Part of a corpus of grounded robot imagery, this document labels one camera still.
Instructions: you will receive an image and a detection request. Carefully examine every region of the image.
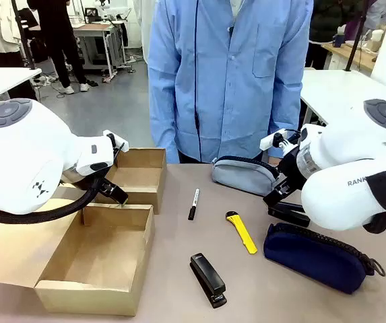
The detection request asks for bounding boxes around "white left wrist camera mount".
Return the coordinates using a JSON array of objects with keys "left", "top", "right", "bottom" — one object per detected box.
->
[{"left": 102, "top": 130, "right": 130, "bottom": 161}]

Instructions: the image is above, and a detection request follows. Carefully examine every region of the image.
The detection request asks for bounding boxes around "yellow utility knife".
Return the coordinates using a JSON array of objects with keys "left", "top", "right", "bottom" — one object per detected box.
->
[{"left": 225, "top": 210, "right": 259, "bottom": 256}]

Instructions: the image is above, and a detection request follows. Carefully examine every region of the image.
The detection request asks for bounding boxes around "person in blue shirt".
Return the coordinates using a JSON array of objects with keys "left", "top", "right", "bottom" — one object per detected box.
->
[{"left": 148, "top": 0, "right": 315, "bottom": 165}]

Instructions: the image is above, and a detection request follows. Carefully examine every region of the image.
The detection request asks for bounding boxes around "large open cardboard box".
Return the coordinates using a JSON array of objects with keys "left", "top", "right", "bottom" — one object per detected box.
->
[{"left": 0, "top": 194, "right": 156, "bottom": 317}]

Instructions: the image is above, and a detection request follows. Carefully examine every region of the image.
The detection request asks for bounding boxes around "black marker pen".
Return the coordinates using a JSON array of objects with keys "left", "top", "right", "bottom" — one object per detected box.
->
[{"left": 187, "top": 188, "right": 201, "bottom": 221}]

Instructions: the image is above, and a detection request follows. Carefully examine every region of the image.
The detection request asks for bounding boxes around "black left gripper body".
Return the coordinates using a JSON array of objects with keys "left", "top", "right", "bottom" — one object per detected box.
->
[{"left": 60, "top": 164, "right": 119, "bottom": 203}]

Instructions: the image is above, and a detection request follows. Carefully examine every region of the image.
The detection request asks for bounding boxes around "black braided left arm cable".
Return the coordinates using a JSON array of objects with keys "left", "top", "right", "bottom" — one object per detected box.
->
[{"left": 0, "top": 170, "right": 112, "bottom": 225}]

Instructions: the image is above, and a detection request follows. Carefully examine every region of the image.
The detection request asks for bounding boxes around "black stand pole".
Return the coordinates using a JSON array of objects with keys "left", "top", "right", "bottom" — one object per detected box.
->
[{"left": 9, "top": 0, "right": 38, "bottom": 69}]

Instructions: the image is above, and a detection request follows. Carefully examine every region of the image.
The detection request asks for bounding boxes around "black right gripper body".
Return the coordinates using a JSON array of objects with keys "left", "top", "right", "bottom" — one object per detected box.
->
[{"left": 278, "top": 147, "right": 311, "bottom": 193}]

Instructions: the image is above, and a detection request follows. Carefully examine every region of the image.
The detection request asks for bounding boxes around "background person purple top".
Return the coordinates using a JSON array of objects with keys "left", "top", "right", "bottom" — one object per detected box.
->
[{"left": 343, "top": 0, "right": 386, "bottom": 42}]

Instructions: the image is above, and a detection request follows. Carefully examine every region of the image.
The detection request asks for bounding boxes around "grey pencil case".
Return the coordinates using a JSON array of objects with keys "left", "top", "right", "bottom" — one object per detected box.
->
[{"left": 210, "top": 155, "right": 282, "bottom": 198}]

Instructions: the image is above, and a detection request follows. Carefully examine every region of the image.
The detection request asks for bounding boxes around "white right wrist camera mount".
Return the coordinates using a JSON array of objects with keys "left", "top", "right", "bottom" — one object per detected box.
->
[{"left": 259, "top": 128, "right": 302, "bottom": 157}]

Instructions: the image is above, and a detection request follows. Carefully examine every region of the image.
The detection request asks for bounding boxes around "navy zipper pencil case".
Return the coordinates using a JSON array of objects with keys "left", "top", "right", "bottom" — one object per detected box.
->
[{"left": 263, "top": 221, "right": 386, "bottom": 295}]

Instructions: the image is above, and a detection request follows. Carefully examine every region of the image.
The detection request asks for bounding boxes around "background person dark jacket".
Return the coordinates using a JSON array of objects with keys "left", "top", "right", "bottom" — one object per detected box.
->
[{"left": 304, "top": 0, "right": 360, "bottom": 71}]

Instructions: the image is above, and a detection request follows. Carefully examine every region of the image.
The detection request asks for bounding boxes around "black stapler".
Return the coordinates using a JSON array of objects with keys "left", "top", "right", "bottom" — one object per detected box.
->
[
  {"left": 189, "top": 252, "right": 228, "bottom": 310},
  {"left": 267, "top": 201, "right": 312, "bottom": 229}
]

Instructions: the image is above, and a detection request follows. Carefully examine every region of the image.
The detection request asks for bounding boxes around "wooden background bench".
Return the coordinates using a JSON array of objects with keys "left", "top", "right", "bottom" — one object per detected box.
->
[{"left": 321, "top": 39, "right": 384, "bottom": 74}]

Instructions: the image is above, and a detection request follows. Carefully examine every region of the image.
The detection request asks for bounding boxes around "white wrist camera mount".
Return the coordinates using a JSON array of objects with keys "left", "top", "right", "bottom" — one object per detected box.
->
[
  {"left": 102, "top": 130, "right": 130, "bottom": 161},
  {"left": 259, "top": 128, "right": 302, "bottom": 157}
]

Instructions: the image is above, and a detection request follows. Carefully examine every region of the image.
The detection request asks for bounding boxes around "background metal workbench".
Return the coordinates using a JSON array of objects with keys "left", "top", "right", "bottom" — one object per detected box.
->
[{"left": 72, "top": 20, "right": 130, "bottom": 79}]

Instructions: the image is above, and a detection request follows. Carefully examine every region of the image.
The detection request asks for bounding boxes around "white table with legs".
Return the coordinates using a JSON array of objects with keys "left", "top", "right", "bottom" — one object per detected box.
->
[{"left": 0, "top": 67, "right": 43, "bottom": 109}]

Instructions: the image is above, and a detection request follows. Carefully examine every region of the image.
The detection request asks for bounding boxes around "background person in black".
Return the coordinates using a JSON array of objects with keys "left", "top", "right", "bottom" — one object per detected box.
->
[{"left": 26, "top": 0, "right": 91, "bottom": 95}]

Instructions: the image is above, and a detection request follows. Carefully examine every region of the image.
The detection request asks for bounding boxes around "black slanted pole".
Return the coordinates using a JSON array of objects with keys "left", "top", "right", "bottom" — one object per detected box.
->
[{"left": 343, "top": 0, "right": 371, "bottom": 73}]

